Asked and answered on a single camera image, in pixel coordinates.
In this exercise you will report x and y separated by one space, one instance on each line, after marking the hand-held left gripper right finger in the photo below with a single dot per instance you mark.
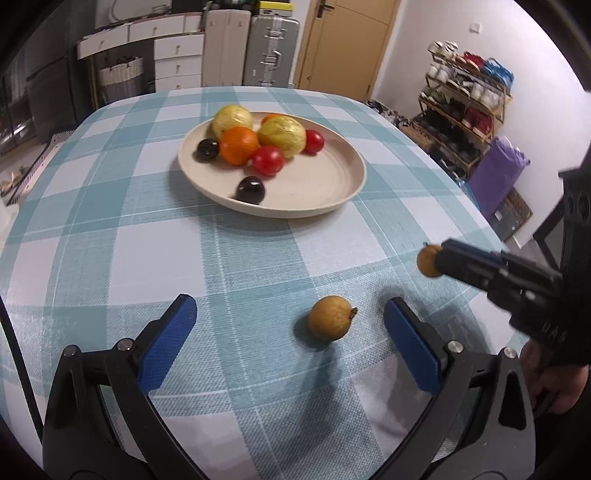
411 346

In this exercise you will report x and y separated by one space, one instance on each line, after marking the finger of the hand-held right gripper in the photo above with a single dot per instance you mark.
475 248
471 270

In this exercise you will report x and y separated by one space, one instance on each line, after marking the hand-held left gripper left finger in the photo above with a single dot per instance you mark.
168 341

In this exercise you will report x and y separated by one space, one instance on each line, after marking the brown longan fruit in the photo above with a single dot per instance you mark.
428 262
328 319

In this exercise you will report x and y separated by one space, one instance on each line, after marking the dark plum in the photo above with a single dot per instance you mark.
207 150
250 190

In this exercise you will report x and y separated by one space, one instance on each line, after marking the cream round plate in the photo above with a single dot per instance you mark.
314 184

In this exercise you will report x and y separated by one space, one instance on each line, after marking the red tomato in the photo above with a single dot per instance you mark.
314 141
268 160

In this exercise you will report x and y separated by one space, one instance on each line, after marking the large orange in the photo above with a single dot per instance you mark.
238 145

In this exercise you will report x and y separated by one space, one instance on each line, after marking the yellow round fruit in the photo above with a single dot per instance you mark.
233 121
282 136

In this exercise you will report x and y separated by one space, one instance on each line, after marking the person's right hand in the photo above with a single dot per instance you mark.
554 385

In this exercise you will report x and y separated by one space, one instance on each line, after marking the purple bag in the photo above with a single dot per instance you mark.
498 175

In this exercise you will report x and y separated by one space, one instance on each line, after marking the teal checked tablecloth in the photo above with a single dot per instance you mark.
138 254

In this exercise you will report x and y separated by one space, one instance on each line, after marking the wooden shoe rack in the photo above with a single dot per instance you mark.
461 121

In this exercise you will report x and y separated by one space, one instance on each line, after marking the pile of shoes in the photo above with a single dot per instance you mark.
392 117

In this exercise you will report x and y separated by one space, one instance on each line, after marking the rows of assorted shoes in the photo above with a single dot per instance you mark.
475 62

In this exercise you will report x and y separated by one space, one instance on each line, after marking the wooden door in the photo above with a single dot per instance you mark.
351 46

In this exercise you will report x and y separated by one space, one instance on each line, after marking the wicker basket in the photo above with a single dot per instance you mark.
120 76

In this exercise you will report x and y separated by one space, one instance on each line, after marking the dark grey fridge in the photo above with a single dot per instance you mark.
51 97

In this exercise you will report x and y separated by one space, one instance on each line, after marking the silver suitcase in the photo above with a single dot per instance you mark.
272 37

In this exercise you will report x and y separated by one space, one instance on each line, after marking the white drawer cabinet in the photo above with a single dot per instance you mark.
178 48

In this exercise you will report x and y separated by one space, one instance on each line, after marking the beige suitcase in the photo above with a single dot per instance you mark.
226 46

